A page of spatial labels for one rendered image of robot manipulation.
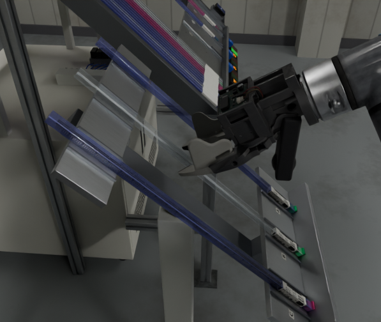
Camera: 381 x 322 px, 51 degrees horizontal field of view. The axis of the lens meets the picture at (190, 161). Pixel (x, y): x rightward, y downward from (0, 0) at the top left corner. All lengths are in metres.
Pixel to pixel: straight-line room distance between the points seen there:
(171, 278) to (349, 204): 1.33
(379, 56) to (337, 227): 1.41
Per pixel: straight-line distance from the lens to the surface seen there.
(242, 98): 0.53
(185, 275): 0.79
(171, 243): 0.72
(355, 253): 1.81
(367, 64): 0.53
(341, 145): 2.37
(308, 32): 3.26
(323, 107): 0.54
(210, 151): 0.56
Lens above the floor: 1.32
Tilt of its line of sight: 39 degrees down
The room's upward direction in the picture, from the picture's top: straight up
